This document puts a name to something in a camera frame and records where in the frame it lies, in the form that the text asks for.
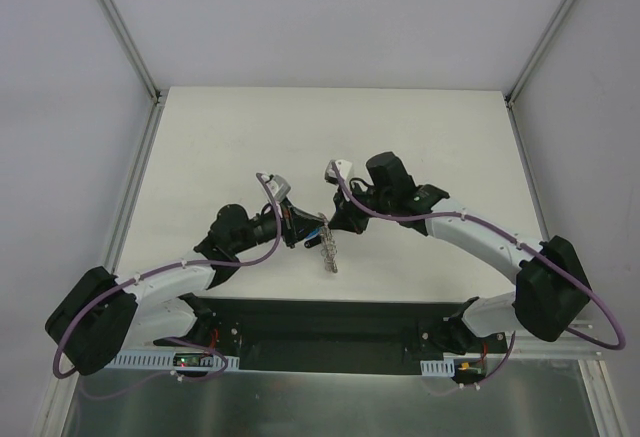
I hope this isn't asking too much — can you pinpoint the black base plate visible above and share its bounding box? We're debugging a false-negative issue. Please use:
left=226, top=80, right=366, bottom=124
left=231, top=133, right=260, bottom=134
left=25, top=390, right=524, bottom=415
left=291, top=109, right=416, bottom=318
left=149, top=296, right=516, bottom=373

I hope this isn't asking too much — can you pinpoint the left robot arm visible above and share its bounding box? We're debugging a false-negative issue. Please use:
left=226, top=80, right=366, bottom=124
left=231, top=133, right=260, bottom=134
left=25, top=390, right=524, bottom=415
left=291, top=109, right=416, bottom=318
left=45, top=200, right=325, bottom=379

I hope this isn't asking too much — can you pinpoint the blue key tag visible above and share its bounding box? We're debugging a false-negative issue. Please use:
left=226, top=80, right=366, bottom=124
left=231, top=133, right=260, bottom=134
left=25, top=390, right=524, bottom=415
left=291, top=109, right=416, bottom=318
left=306, top=228, right=319, bottom=239

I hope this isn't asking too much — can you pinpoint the black key fob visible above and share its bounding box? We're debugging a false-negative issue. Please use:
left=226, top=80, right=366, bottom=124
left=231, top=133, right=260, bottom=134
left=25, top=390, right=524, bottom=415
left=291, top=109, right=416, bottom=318
left=304, top=235, right=322, bottom=249

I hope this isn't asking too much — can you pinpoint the left cable duct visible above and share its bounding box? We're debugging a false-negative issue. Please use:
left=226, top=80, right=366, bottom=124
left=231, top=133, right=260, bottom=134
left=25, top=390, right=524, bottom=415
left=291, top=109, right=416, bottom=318
left=106, top=349, right=240, bottom=372

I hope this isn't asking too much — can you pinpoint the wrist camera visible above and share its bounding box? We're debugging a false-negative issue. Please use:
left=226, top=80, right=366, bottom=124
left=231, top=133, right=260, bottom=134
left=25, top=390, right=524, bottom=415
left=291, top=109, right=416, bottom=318
left=324, top=159, right=354, bottom=185
left=260, top=173, right=291, bottom=203

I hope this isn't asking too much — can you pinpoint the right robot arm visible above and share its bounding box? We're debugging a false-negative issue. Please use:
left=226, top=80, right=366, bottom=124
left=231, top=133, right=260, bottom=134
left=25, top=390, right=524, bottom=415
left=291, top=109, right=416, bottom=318
left=328, top=177, right=595, bottom=355

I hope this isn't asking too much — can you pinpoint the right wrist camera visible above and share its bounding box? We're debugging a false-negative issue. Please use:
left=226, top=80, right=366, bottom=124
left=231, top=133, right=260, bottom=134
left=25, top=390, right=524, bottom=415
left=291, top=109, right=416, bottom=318
left=324, top=159, right=354, bottom=185

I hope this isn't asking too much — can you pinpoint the right aluminium frame post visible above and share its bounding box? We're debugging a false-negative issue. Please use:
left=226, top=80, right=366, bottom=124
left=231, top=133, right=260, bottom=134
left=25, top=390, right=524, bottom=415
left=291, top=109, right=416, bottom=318
left=504, top=0, right=579, bottom=110

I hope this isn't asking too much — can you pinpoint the metal disc with keyrings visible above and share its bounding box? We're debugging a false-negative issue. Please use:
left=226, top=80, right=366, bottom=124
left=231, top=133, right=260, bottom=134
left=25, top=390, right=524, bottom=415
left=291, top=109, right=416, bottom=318
left=319, top=213, right=338, bottom=274

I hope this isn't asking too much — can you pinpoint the left aluminium frame post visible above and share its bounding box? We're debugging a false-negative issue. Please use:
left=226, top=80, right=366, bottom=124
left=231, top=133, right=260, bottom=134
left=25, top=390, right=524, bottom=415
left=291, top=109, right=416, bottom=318
left=96, top=0, right=163, bottom=104

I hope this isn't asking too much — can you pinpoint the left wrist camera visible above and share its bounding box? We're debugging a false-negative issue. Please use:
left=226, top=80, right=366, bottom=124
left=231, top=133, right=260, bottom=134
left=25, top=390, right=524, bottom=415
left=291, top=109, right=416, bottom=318
left=260, top=173, right=291, bottom=203

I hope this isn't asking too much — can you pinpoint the right cable duct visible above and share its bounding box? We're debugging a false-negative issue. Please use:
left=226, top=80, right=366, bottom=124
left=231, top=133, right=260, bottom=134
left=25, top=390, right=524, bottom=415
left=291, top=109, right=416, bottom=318
left=420, top=358, right=456, bottom=378

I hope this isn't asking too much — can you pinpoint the aluminium frame post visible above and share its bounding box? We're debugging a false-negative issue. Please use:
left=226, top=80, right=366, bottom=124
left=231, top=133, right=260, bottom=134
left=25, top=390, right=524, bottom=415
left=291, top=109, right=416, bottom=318
left=504, top=0, right=579, bottom=110
left=96, top=0, right=163, bottom=104

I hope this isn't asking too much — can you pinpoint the cable duct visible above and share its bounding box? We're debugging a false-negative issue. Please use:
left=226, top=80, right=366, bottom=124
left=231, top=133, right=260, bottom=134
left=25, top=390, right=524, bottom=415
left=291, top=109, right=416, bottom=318
left=420, top=358, right=456, bottom=378
left=106, top=349, right=240, bottom=372

